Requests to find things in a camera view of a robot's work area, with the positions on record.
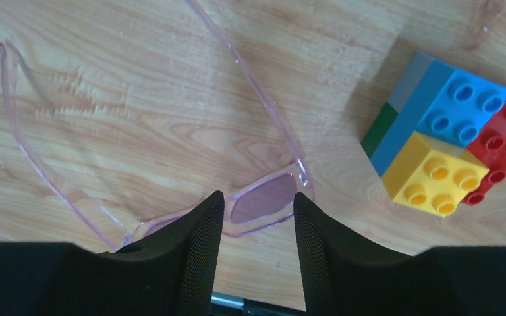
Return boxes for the pink transparent sunglasses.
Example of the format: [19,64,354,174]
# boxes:
[0,1,314,250]

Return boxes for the stacked colourful toy bricks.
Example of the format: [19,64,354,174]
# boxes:
[361,52,506,217]

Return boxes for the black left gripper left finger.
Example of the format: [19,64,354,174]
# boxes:
[0,191,225,315]

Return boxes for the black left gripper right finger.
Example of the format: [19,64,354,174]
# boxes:
[293,193,506,315]

